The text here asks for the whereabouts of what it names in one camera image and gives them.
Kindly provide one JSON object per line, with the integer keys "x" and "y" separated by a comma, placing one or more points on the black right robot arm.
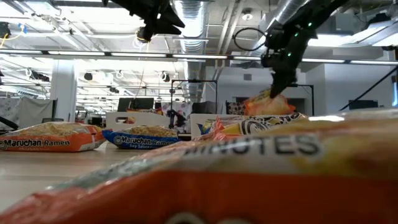
{"x": 323, "y": 12}

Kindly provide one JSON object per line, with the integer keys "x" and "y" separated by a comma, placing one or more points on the black metal frame stand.
{"x": 192, "y": 81}
{"x": 306, "y": 85}

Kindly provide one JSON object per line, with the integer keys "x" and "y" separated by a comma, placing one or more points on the patterned panel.
{"x": 234, "y": 109}

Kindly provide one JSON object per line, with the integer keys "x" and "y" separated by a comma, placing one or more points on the black computer monitors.
{"x": 136, "y": 104}

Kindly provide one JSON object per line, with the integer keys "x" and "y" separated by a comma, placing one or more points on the white plastic bin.
{"x": 193, "y": 127}
{"x": 146, "y": 119}

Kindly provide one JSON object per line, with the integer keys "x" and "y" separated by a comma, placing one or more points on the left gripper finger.
{"x": 171, "y": 18}
{"x": 168, "y": 30}

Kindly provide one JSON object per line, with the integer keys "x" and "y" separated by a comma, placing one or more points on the orange chicken ramen pack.
{"x": 217, "y": 193}
{"x": 267, "y": 107}
{"x": 53, "y": 140}

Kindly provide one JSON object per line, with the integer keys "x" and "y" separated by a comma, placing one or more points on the silver ventilation duct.
{"x": 191, "y": 25}

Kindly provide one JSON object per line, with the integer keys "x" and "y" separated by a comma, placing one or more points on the grey cloth partition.
{"x": 28, "y": 110}

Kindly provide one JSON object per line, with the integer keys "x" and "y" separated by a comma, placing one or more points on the black ceiling-hung device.
{"x": 144, "y": 34}

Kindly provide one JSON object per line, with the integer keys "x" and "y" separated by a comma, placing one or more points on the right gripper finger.
{"x": 280, "y": 87}

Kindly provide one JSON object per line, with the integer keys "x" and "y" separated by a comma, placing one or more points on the blue soy sauce ramen pack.
{"x": 205, "y": 127}
{"x": 143, "y": 140}

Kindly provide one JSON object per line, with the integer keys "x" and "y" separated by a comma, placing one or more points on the black wall monitor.
{"x": 363, "y": 108}

